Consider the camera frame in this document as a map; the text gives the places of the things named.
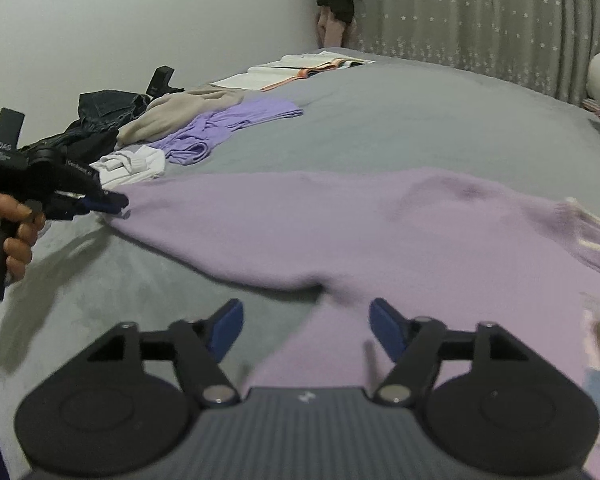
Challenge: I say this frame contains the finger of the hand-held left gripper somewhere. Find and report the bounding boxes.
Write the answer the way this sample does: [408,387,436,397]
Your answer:
[49,187,131,220]

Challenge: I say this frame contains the lilac knitted sweater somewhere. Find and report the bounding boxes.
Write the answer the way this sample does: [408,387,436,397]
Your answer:
[102,170,600,480]

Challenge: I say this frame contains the pink hanging garment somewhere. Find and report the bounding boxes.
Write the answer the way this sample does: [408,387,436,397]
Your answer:
[317,7,353,49]

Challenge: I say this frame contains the beige garment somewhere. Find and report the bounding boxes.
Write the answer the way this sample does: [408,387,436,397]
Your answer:
[116,87,247,145]

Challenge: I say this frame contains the thin purple garment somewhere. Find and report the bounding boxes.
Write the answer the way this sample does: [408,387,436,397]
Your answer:
[152,97,305,166]

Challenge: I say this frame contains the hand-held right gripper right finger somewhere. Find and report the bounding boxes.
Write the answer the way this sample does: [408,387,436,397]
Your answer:
[369,298,532,406]

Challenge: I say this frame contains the dark jeans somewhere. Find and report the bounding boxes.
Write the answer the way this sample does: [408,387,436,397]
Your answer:
[75,89,153,133]

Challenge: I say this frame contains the grey bed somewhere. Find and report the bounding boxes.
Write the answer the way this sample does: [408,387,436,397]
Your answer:
[0,47,600,480]

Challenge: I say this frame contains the white garment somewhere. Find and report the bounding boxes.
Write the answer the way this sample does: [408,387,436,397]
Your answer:
[89,145,167,186]

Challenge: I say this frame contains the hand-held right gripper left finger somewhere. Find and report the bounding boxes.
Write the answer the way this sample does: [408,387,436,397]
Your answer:
[86,298,245,407]

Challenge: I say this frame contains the person's left hand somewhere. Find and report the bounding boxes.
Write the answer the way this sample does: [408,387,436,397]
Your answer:
[0,191,47,282]

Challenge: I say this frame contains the white cloth with orange stripe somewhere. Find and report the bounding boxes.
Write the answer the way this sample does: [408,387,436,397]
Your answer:
[212,51,376,92]

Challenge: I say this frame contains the black stand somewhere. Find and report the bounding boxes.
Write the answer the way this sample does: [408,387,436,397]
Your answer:
[145,66,186,99]

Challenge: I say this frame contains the grey star-print curtain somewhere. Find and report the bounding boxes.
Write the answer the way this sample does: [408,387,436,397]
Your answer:
[347,0,600,111]

